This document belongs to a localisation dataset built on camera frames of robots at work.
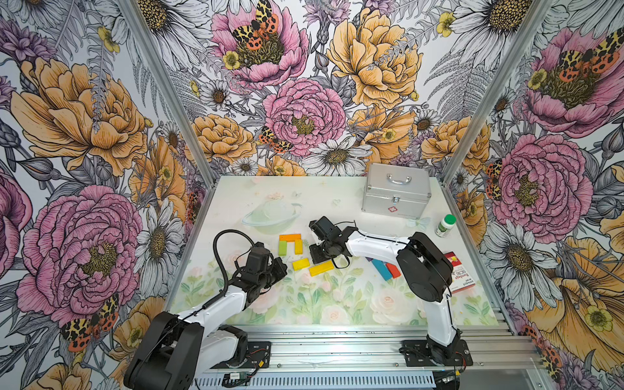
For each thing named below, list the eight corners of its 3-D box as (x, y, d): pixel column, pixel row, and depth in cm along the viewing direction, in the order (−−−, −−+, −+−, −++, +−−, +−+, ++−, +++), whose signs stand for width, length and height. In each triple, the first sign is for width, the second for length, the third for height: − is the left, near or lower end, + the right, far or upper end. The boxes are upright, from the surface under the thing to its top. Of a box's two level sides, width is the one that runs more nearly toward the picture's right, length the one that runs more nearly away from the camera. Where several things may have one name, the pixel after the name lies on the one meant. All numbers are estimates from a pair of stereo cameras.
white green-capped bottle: (436, 238, 104) (445, 224, 96) (432, 228, 107) (441, 214, 99) (449, 238, 104) (459, 224, 96) (444, 228, 107) (454, 214, 99)
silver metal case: (364, 218, 109) (370, 193, 97) (358, 176, 127) (362, 150, 114) (422, 219, 109) (436, 193, 97) (408, 176, 127) (418, 150, 114)
